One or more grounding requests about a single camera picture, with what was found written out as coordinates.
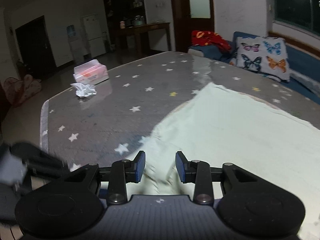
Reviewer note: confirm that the white refrigerator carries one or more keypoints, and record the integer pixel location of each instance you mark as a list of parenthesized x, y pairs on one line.
[(93, 36)]

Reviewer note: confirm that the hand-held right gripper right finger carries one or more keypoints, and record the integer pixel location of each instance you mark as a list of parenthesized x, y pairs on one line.
[(180, 166)]

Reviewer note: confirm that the wooden door with glass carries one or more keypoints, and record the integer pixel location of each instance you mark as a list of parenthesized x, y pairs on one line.
[(192, 7)]

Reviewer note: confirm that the water dispenser with bottle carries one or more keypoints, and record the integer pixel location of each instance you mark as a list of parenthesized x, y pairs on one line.
[(73, 42)]

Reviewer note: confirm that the crumpled white tissue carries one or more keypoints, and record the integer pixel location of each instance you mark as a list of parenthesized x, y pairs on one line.
[(83, 90)]

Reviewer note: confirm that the dark window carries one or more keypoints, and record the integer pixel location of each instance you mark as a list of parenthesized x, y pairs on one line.
[(297, 5)]

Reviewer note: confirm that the dark entrance door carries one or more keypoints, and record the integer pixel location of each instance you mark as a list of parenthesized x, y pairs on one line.
[(35, 47)]

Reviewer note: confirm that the dark wooden shelf cabinet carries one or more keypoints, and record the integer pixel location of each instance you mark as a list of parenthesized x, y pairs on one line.
[(125, 10)]

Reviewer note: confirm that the red printed blanket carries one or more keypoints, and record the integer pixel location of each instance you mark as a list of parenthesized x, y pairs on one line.
[(210, 38)]

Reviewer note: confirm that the wall light switch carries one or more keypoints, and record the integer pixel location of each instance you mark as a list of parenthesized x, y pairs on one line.
[(160, 4)]

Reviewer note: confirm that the pink mesh basket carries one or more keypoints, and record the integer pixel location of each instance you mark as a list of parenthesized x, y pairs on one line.
[(22, 90)]

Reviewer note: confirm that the butterfly print pillow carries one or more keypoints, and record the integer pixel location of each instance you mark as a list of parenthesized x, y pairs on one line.
[(262, 57)]

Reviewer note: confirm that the pale green garment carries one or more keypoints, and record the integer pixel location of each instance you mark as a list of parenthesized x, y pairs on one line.
[(225, 135)]

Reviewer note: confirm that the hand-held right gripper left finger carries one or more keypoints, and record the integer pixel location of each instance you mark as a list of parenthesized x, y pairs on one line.
[(140, 166)]

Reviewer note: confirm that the pink tissue pack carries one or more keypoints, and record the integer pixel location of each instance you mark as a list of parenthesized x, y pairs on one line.
[(91, 73)]

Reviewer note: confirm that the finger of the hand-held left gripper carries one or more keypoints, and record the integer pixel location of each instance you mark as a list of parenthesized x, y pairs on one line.
[(42, 158)]

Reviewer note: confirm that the wooden side table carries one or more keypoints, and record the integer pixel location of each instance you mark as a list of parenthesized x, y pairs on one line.
[(145, 31)]

